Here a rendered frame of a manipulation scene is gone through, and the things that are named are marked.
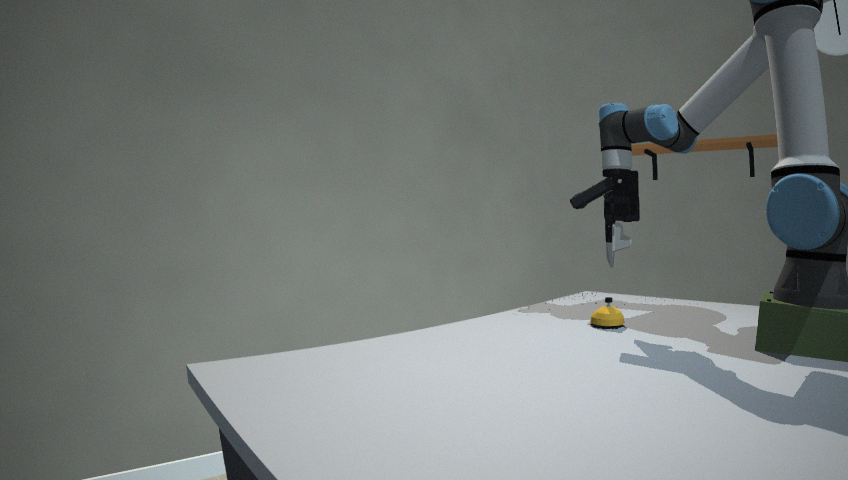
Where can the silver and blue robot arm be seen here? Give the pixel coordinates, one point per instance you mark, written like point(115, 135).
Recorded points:
point(803, 207)

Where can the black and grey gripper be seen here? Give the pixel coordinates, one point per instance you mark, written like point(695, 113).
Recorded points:
point(616, 204)

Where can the yellow dome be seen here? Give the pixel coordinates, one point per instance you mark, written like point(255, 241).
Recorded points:
point(607, 317)

